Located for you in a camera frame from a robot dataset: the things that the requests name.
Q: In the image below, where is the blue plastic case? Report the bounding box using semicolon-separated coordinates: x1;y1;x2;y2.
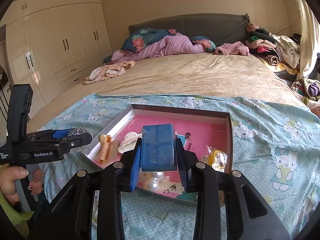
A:
140;124;177;172

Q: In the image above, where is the earring card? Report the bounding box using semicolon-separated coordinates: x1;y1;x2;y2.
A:
107;138;119;161

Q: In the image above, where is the pile of clothes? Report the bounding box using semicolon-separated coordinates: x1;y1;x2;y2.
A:
246;22;300;78

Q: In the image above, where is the bag with purple clothing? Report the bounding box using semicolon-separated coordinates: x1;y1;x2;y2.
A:
291;78;320;117

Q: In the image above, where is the cream built-in wardrobe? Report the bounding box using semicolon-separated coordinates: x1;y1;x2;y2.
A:
1;0;112;118

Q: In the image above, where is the left hand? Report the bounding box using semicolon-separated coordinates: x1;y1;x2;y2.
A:
0;164;29;205

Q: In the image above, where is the pink fuzzy garment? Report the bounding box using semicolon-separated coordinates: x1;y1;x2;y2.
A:
215;41;250;56

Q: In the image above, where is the orange spiral hair clip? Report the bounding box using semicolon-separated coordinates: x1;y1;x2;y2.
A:
98;134;112;165

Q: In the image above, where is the pink purple duvet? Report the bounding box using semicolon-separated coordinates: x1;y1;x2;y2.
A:
109;33;205;64

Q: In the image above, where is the cream hair claw clip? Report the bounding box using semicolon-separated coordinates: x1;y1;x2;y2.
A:
118;132;142;154

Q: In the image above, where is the pink Chinese workbook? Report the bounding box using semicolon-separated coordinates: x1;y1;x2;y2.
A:
93;114;228;198

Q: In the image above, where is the beige bed cover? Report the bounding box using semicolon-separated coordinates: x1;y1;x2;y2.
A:
27;53;304;132

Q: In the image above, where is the peach white garment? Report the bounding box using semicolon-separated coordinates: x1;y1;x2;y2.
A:
83;61;136;85

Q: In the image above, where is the Hello Kitty blue sheet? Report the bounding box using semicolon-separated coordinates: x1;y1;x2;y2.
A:
36;94;319;239

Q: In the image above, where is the shallow cardboard box tray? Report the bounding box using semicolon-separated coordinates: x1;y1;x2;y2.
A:
81;103;234;203

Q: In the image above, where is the cream curtain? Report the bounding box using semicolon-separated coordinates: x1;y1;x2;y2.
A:
296;0;319;80

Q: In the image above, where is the yellow ring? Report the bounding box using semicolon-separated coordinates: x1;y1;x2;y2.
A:
201;144;229;173

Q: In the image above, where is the dark grey padded headboard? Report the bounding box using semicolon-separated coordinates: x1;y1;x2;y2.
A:
128;13;249;46

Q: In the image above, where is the dark floral pillow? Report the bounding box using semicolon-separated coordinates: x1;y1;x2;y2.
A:
121;28;177;53

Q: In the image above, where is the white pearl hair clip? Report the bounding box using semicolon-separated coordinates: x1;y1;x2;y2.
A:
142;172;170;193

